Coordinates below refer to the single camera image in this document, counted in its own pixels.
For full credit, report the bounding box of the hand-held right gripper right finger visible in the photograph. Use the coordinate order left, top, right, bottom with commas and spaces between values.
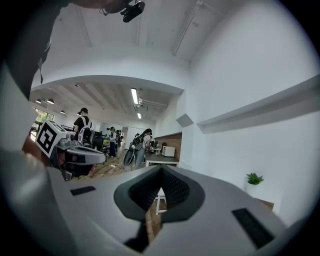
149, 164, 289, 256

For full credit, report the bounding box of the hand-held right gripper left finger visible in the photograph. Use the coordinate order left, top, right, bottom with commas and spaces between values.
47, 164, 164, 256

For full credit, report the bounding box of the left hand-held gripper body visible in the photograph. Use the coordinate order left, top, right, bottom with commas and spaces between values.
34, 119, 96, 181

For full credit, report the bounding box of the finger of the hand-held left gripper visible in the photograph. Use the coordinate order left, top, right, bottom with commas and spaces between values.
66, 145, 107, 165

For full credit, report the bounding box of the person's left forearm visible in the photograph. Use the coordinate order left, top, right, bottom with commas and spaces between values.
21, 136, 51, 168

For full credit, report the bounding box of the black office chair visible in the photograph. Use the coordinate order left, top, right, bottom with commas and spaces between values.
92, 136, 108, 161

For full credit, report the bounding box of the window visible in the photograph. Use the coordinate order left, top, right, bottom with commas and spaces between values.
29, 107, 55, 137

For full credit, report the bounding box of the black green bag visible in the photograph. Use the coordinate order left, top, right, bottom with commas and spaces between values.
123, 147, 137, 167

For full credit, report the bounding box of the white side table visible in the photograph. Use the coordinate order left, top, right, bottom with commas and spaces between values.
154, 187, 168, 216

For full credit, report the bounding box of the potted green plant white pot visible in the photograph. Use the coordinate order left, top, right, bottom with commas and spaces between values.
245, 172, 265, 198

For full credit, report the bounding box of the white box appliance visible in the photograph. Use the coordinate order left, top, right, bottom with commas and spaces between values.
162, 145, 176, 157

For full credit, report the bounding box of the person's black clothing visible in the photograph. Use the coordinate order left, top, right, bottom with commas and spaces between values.
0, 0, 76, 101

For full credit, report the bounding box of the person's face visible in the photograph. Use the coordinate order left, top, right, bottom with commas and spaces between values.
72, 0, 133, 15

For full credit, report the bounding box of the white ceiling pipe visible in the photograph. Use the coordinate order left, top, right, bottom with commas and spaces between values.
172, 0, 204, 57

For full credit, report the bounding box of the grey desk white frame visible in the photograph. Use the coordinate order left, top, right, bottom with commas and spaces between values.
144, 152, 180, 168

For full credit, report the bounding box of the grey wall panel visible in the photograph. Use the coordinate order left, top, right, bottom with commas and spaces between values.
175, 113, 195, 128

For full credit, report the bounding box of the white wall shelf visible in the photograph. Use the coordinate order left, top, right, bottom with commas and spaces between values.
196, 73, 320, 135

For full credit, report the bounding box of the black head-worn camera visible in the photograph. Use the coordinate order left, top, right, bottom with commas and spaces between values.
119, 1, 146, 24

